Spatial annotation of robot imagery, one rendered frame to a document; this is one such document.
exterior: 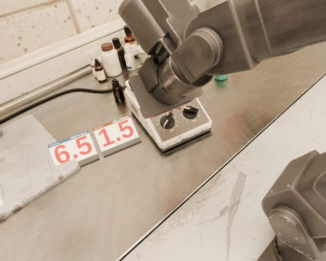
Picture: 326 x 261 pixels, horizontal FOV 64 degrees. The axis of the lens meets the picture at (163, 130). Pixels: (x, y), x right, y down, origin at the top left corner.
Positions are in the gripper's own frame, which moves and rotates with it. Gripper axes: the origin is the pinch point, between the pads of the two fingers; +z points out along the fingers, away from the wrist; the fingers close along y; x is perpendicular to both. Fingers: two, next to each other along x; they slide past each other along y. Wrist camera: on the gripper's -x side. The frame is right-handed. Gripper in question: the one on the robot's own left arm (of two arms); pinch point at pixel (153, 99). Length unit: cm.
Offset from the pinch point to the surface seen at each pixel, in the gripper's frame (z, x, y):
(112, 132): 14.1, 2.1, 7.8
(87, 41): 43, -31, 0
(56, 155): 14.6, 1.9, 20.6
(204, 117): 6.3, 7.2, -10.8
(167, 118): 5.6, 4.2, -2.7
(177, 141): 6.6, 9.5, -3.2
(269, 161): -2.8, 19.6, -15.5
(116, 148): 13.0, 5.8, 8.7
